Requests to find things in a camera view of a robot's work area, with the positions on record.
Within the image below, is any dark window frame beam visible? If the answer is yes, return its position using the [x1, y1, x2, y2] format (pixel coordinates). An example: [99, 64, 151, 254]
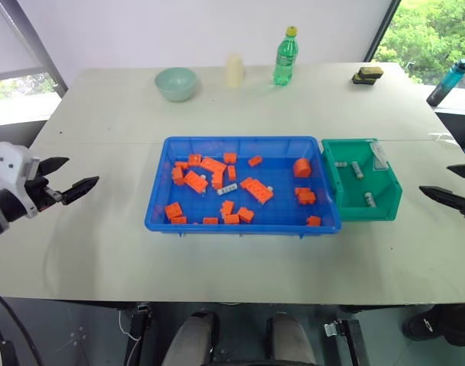
[363, 0, 403, 63]
[0, 0, 69, 95]

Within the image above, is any cream cylindrical container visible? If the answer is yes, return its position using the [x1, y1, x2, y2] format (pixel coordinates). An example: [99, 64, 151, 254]
[226, 52, 244, 89]

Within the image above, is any orange cylinder block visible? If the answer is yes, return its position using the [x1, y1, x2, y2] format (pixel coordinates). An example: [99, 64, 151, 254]
[293, 157, 313, 178]

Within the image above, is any long orange building block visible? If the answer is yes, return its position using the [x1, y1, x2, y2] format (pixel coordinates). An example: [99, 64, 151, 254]
[199, 156, 228, 178]

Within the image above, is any black table leg bracket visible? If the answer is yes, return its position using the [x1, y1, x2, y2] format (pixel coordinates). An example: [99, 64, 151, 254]
[130, 303, 154, 366]
[323, 318, 371, 366]

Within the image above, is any blue sports water bottle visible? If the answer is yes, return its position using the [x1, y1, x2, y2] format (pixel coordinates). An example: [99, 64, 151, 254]
[425, 59, 465, 107]

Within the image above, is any black side furniture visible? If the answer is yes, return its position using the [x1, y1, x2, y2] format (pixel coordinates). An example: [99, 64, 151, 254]
[433, 108, 465, 154]

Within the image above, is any grey rounded robot leg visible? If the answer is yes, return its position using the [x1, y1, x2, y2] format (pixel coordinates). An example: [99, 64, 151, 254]
[266, 313, 318, 366]
[161, 310, 220, 366]

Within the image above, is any large orange building block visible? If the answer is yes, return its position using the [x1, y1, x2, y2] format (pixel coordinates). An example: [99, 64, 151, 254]
[239, 176, 275, 204]
[183, 169, 210, 193]

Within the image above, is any blue plastic tray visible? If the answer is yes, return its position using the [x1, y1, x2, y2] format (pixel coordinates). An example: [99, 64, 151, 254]
[144, 135, 343, 235]

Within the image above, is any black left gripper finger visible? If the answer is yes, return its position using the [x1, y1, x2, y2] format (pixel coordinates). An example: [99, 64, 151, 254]
[39, 156, 71, 179]
[60, 175, 101, 207]

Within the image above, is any white cable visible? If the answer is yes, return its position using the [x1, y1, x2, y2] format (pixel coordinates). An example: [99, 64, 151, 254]
[117, 310, 142, 341]

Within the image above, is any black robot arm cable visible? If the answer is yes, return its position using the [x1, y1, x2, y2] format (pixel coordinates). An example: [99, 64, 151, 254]
[0, 284, 40, 366]

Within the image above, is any pale green bowl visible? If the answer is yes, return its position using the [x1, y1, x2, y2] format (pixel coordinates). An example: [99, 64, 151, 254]
[154, 66, 198, 103]

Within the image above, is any black shoe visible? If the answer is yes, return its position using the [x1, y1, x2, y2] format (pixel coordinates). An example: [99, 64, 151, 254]
[401, 303, 465, 347]

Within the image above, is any yellow black sponge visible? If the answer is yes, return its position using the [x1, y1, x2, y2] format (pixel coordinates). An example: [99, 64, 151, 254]
[351, 72, 377, 86]
[357, 66, 384, 81]

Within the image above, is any clear bin label holder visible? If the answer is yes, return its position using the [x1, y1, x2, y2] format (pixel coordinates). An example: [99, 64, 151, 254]
[370, 143, 389, 171]

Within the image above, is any green plastic bin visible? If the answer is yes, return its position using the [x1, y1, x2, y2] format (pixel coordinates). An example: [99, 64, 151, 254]
[321, 137, 404, 223]

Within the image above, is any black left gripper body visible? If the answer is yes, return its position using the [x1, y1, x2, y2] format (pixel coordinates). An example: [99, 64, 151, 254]
[24, 167, 64, 214]

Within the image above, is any green plastic drink bottle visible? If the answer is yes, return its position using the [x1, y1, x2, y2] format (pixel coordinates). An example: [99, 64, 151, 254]
[272, 25, 300, 87]

